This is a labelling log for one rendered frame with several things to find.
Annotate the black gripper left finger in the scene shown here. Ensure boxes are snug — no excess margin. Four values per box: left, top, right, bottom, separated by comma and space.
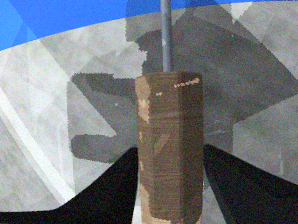
0, 148, 138, 224

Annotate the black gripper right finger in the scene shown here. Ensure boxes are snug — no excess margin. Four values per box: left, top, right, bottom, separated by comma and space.
204, 144, 298, 224

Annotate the blue flat strip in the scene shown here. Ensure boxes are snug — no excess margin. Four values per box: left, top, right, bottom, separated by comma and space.
0, 0, 259, 51

